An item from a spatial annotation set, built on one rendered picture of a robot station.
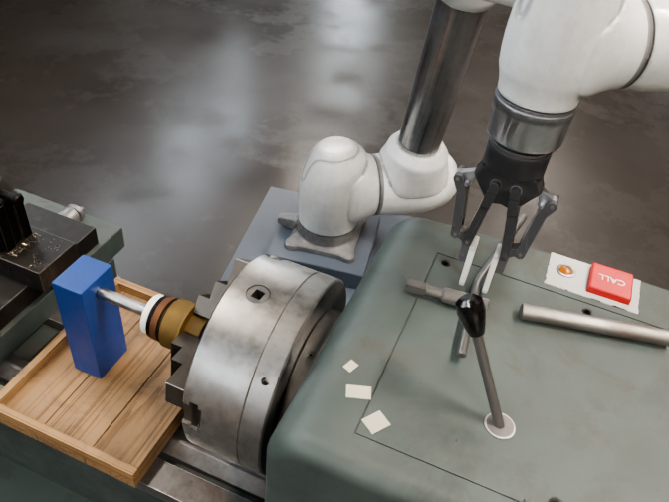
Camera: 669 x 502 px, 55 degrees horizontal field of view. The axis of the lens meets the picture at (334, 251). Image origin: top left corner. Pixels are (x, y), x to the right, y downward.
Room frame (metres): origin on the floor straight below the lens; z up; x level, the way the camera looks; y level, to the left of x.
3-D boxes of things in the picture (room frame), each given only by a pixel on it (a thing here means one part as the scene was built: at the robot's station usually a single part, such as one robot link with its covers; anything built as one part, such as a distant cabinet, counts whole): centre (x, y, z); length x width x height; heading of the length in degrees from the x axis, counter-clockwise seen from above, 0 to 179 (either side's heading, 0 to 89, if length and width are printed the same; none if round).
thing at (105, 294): (0.72, 0.33, 1.08); 0.13 x 0.07 x 0.07; 72
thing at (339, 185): (1.29, 0.02, 0.97); 0.18 x 0.16 x 0.22; 107
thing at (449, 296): (0.63, -0.16, 1.27); 0.12 x 0.02 x 0.02; 77
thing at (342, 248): (1.29, 0.05, 0.83); 0.22 x 0.18 x 0.06; 81
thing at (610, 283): (0.71, -0.41, 1.26); 0.06 x 0.06 x 0.02; 72
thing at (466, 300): (0.49, -0.16, 1.38); 0.04 x 0.03 x 0.05; 72
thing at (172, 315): (0.68, 0.23, 1.08); 0.09 x 0.09 x 0.09; 72
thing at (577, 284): (0.71, -0.39, 1.23); 0.13 x 0.08 x 0.06; 72
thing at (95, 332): (0.74, 0.41, 1.00); 0.08 x 0.06 x 0.23; 162
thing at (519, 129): (0.67, -0.20, 1.53); 0.09 x 0.09 x 0.06
